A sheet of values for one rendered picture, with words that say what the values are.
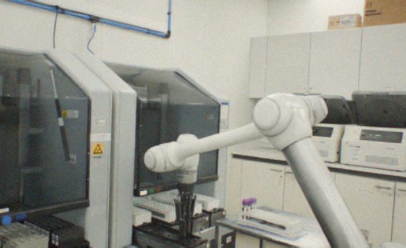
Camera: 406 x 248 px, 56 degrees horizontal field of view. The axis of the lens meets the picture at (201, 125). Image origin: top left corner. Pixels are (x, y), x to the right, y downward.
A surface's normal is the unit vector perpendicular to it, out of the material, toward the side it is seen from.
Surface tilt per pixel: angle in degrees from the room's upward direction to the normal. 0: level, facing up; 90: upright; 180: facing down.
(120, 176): 90
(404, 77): 90
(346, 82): 90
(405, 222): 90
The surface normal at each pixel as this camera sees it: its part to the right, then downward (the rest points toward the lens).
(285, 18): -0.63, 0.01
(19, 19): 0.77, 0.07
